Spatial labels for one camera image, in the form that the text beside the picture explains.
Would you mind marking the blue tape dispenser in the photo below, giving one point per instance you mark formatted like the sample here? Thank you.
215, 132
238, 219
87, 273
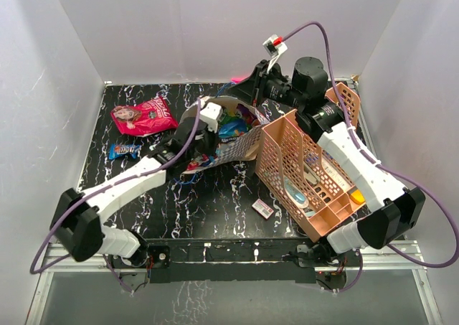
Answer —
296, 196

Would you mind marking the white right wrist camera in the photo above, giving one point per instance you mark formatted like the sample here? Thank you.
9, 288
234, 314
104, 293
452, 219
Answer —
275, 47

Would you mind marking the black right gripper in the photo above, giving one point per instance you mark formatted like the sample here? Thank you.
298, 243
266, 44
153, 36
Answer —
254, 88

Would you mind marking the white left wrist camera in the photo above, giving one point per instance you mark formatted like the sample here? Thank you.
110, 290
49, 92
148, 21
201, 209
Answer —
210, 114

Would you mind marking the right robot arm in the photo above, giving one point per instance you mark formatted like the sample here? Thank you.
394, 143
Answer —
394, 208

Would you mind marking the red snack packet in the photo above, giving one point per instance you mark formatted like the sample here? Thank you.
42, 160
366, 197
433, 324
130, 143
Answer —
200, 162

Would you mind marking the pink mesh file organizer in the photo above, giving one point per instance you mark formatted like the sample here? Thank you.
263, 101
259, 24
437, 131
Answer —
286, 151

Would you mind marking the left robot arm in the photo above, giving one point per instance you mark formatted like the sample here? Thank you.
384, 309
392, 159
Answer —
79, 220

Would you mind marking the blue chips bag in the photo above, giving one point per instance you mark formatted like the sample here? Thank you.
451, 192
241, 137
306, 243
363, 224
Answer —
232, 130

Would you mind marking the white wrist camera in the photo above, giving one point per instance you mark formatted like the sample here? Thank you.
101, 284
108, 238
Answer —
275, 47
210, 114

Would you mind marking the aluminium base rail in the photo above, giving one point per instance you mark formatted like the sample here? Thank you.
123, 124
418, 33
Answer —
275, 259

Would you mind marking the blue candy bar wrapper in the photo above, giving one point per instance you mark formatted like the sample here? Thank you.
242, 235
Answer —
120, 150

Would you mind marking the yellow object in organizer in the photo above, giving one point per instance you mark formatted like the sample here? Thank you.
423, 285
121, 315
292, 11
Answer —
357, 197

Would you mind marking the checkered paper bag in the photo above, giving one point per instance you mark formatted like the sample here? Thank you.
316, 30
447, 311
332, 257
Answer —
245, 147

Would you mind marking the pink snack bag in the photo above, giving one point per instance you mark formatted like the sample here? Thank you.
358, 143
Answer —
145, 119

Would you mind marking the small red white box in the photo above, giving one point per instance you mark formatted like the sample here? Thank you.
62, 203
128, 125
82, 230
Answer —
262, 208

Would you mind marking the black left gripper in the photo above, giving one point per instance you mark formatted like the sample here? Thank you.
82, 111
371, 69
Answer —
214, 140

